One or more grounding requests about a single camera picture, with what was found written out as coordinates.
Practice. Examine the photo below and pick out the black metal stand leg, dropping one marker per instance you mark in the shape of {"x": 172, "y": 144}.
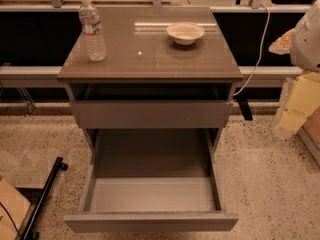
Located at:
{"x": 37, "y": 197}

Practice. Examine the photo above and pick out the cardboard box at left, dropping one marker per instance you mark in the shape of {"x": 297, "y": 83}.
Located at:
{"x": 13, "y": 210}

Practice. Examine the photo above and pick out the closed grey top drawer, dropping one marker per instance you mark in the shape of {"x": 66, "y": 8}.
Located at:
{"x": 151, "y": 115}

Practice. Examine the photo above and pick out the open grey middle drawer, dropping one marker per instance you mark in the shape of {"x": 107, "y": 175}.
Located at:
{"x": 152, "y": 180}

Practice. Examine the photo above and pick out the white paper bowl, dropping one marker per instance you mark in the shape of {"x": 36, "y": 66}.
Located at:
{"x": 185, "y": 33}

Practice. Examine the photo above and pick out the grey drawer cabinet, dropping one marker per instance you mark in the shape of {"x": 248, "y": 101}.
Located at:
{"x": 144, "y": 64}

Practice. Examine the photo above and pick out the clear plastic water bottle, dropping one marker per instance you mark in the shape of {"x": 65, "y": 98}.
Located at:
{"x": 92, "y": 30}

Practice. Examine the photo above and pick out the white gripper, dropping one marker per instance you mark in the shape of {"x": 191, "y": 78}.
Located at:
{"x": 308, "y": 42}

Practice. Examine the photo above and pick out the wooden box at right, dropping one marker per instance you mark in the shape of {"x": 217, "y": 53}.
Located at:
{"x": 310, "y": 134}

